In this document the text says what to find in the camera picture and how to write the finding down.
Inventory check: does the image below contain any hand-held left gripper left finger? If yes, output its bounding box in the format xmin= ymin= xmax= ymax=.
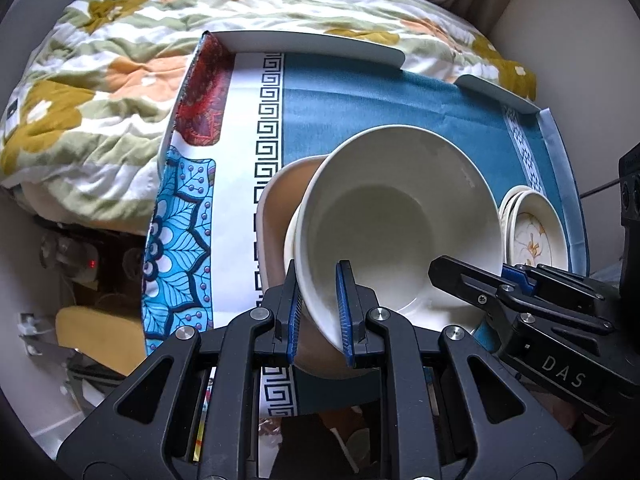
xmin=55 ymin=259 xmax=304 ymax=480

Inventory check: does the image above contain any floral print plate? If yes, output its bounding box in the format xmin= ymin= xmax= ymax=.
xmin=505 ymin=191 xmax=571 ymax=268
xmin=498 ymin=185 xmax=551 ymax=261

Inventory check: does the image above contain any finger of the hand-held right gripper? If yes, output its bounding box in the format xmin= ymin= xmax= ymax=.
xmin=428 ymin=255 xmax=616 ymax=336
xmin=501 ymin=263 xmax=607 ymax=315

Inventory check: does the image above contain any cream bowl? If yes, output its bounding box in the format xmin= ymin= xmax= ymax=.
xmin=300 ymin=125 xmax=505 ymax=370
xmin=284 ymin=205 xmax=331 ymax=341

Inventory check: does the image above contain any dark power strip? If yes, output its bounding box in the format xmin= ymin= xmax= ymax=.
xmin=40 ymin=232 xmax=101 ymax=286

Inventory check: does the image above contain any floral blanket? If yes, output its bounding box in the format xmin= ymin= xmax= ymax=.
xmin=0 ymin=0 xmax=538 ymax=233

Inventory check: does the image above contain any yellow chair seat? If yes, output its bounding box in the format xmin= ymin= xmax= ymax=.
xmin=56 ymin=307 xmax=146 ymax=378

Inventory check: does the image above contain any white wall outlet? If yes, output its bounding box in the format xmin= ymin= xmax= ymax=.
xmin=17 ymin=312 xmax=56 ymax=356

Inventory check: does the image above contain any black cable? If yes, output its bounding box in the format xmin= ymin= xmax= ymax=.
xmin=580 ymin=180 xmax=621 ymax=200

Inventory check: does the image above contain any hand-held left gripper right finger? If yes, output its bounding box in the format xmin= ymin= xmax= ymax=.
xmin=334 ymin=260 xmax=586 ymax=480

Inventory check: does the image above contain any blue patterned tablecloth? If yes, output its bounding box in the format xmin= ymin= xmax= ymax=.
xmin=140 ymin=30 xmax=583 ymax=418

